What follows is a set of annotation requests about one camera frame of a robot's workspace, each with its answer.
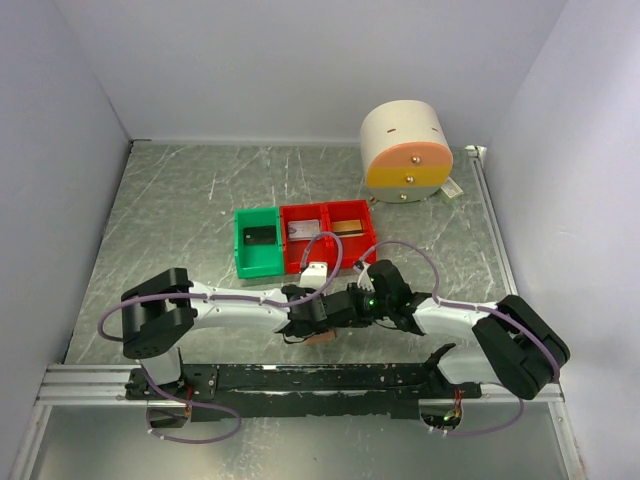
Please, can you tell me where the green plastic bin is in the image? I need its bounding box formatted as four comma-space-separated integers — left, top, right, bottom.
234, 206, 284, 279

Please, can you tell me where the brown leather card holder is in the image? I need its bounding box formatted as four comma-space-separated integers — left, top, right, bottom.
303, 328, 337, 346

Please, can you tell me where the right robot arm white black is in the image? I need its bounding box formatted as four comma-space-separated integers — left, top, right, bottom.
349, 260, 571, 400

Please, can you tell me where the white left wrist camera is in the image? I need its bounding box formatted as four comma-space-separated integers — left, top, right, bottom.
299, 262, 329, 290

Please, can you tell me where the black card in green bin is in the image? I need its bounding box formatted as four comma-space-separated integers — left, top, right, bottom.
243, 225, 278, 246

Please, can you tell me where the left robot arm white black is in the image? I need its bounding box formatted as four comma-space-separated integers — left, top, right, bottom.
121, 268, 297, 399

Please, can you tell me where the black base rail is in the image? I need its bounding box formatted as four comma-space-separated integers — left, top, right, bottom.
124, 362, 481, 424

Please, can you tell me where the white corner bracket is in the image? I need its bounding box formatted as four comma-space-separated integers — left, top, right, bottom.
465, 145, 487, 161

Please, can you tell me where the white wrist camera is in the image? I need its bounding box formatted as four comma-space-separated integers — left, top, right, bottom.
299, 262, 329, 290
354, 261, 374, 291

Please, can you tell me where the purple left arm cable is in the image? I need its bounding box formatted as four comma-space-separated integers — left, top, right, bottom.
97, 232, 346, 444

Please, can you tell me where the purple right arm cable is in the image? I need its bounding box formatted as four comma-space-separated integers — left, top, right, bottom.
357, 241, 561, 437

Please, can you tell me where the silver purple card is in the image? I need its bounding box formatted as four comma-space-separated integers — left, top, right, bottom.
287, 219, 321, 241

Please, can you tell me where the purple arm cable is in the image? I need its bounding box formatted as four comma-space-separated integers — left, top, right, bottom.
97, 232, 346, 444
357, 241, 561, 437

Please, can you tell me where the white round drawer cabinet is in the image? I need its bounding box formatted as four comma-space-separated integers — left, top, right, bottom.
360, 100, 453, 203

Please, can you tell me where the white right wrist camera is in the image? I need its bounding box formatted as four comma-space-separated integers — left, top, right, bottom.
354, 261, 374, 291

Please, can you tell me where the gold card in bin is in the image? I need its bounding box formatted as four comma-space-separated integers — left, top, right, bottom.
331, 219, 364, 238

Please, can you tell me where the small white green box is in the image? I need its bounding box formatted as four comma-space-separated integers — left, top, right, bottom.
439, 177, 464, 203

